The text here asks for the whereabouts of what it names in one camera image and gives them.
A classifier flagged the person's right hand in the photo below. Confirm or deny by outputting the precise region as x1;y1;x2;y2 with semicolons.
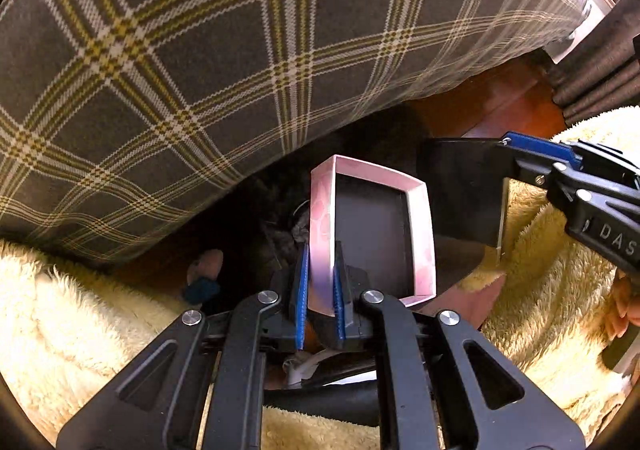
604;269;640;340

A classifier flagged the dark brown curtain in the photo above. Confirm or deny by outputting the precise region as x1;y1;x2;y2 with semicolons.
547;0;639;126

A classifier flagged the pink gift box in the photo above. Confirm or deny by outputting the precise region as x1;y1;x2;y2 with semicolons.
308;155;437;317

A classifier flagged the black box lid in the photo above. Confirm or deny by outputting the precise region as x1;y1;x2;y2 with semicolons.
416;138;508;248

